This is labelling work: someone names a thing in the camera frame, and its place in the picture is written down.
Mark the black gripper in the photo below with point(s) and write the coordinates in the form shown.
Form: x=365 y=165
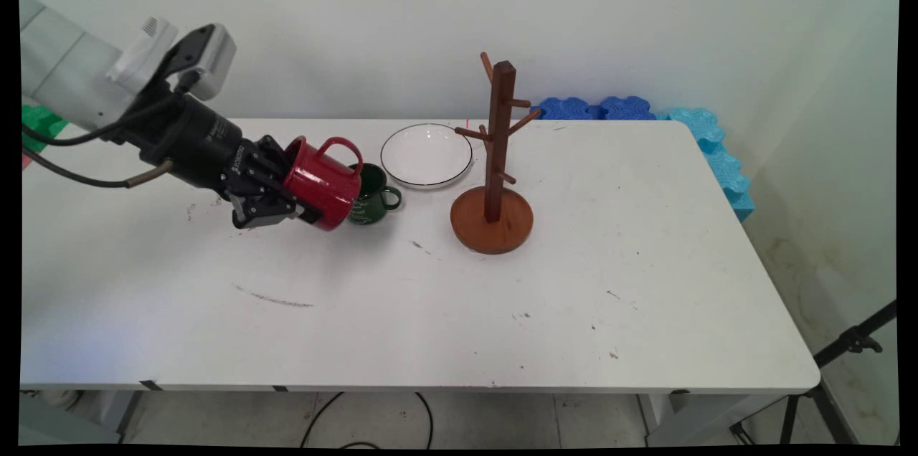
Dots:
x=201 y=144

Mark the red enamel mug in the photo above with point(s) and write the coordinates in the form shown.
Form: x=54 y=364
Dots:
x=323 y=187

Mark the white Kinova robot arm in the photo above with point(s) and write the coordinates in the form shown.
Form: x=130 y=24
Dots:
x=72 y=76

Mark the dark green enamel mug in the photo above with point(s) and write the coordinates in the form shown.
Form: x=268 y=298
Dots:
x=374 y=198

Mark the white plate with black rim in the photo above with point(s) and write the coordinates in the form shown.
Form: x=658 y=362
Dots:
x=426 y=155

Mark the brown wooden mug tree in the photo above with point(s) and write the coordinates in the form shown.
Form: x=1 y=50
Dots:
x=495 y=219

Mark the black tape strip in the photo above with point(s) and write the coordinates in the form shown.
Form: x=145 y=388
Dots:
x=151 y=386

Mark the green foam mat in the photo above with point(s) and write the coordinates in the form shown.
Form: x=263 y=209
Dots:
x=39 y=119

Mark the red foam mat piece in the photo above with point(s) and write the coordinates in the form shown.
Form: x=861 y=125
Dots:
x=26 y=160

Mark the grey metal table leg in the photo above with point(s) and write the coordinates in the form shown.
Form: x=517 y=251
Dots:
x=706 y=416
x=118 y=413

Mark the dark blue foam mat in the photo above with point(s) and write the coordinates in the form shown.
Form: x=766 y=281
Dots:
x=627 y=107
x=568 y=108

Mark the cyan foam mat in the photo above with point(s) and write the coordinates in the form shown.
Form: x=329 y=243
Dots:
x=721 y=155

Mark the black tripod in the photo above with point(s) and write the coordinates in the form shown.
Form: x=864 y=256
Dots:
x=850 y=341

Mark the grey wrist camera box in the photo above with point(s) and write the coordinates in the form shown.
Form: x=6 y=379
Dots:
x=208 y=58

